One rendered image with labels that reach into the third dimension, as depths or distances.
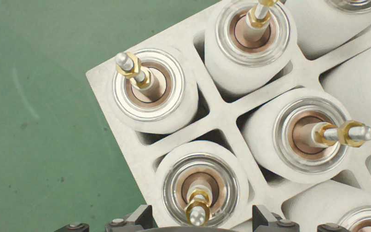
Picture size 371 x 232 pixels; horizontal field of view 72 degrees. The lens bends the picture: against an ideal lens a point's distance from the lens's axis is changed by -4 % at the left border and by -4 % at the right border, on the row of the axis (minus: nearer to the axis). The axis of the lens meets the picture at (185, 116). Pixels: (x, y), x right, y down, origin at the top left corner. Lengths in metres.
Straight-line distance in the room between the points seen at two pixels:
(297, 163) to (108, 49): 0.43
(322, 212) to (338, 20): 0.20
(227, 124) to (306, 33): 0.14
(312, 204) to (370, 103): 0.12
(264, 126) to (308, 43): 0.15
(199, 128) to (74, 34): 0.38
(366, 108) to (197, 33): 0.21
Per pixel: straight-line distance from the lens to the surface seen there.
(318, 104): 0.28
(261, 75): 0.28
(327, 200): 0.32
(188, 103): 0.27
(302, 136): 0.27
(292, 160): 0.27
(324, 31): 0.34
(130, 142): 0.34
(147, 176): 0.34
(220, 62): 0.28
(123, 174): 0.54
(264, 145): 0.27
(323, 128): 0.24
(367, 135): 0.20
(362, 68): 0.32
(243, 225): 0.36
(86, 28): 0.61
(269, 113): 0.27
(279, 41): 0.28
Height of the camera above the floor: 0.51
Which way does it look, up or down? 84 degrees down
